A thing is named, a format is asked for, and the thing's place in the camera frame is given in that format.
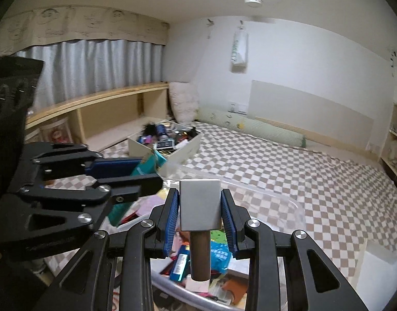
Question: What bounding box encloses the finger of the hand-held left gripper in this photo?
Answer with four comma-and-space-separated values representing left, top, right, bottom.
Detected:
17, 173, 163, 209
22, 143, 144, 182

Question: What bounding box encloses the grey headboard panel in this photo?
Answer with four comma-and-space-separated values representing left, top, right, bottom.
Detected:
249, 80, 374, 145

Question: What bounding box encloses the blue green packet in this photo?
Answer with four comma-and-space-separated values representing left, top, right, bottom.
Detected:
210, 230, 234, 274

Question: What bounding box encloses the white wall switch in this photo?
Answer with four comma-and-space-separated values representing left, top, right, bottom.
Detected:
230, 101, 249, 115

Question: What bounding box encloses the white shallow box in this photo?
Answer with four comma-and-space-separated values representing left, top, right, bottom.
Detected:
354, 240, 397, 311

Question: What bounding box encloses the beige printed valance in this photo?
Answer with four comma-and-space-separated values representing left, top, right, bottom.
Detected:
0, 5, 170, 57

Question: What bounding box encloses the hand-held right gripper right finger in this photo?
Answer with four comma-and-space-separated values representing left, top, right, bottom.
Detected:
220, 188, 369, 311

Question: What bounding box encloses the fluffy white pillow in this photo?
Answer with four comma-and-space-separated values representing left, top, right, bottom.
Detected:
169, 82, 199, 124

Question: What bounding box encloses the wooden shelf unit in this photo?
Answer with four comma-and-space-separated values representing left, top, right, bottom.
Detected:
24, 82, 170, 151

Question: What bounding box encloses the white box of odds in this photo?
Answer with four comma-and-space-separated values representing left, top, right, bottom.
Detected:
127, 121, 202, 177

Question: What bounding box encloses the framed picture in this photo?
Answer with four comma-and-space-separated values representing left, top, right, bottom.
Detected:
40, 118, 73, 143

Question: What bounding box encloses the clear plastic container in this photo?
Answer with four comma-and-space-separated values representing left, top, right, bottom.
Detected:
116, 167, 306, 311

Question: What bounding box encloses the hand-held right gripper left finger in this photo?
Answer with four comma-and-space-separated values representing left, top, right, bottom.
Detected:
33, 188, 181, 311

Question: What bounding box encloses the wooden wardrobe shelf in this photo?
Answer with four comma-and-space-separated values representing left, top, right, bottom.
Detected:
381, 102, 397, 198

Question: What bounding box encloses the white hanging paper bag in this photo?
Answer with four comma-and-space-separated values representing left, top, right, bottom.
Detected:
230, 21, 248, 72

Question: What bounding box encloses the white-headed wooden mallet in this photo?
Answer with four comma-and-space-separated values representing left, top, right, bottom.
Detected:
179, 179, 222, 282

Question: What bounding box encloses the grey curtain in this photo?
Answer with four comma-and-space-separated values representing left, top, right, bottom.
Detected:
15, 39, 165, 111

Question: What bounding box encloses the green bolster pillow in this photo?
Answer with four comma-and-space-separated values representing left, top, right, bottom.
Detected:
196, 107, 307, 150

